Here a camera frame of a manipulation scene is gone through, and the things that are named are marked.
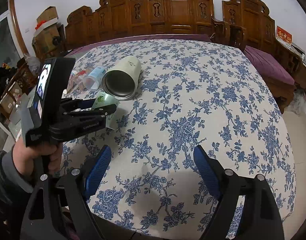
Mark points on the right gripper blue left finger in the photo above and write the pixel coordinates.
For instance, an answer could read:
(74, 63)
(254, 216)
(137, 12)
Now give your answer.
(94, 171)

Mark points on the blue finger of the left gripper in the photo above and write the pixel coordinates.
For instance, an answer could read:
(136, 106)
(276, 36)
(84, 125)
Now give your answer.
(70, 104)
(99, 113)

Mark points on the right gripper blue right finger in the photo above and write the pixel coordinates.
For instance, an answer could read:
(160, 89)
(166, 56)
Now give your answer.
(206, 172)

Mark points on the green white plastic cup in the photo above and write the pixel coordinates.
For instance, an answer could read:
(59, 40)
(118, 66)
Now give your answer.
(104, 100)

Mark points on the clear plastic cup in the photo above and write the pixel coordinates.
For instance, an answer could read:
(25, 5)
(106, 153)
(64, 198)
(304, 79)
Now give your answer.
(93, 80)

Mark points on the cream steel thermos cup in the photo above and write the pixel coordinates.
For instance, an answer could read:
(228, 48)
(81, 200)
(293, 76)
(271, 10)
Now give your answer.
(121, 81)

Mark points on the left hand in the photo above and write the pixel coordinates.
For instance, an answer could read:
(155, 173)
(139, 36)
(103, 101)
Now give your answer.
(23, 157)

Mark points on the purple bench cushion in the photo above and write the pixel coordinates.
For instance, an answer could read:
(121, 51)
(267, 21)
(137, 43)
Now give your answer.
(193, 37)

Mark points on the stacked cardboard boxes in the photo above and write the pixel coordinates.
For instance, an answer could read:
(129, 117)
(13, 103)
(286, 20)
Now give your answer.
(46, 38)

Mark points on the grey green left sleeve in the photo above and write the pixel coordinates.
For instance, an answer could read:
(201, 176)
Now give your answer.
(15, 192)

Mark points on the blue floral tablecloth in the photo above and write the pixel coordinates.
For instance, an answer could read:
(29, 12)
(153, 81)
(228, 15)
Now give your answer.
(190, 93)

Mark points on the purple armchair cushion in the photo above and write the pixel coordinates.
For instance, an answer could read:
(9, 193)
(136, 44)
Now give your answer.
(267, 66)

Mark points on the carved wooden sofa bench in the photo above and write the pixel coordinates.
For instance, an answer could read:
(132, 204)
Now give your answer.
(123, 18)

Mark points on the carved wooden armchair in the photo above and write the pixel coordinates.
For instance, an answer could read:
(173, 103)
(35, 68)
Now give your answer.
(251, 25)

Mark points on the red gold box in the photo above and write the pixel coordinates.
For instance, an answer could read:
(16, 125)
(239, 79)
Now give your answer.
(283, 35)

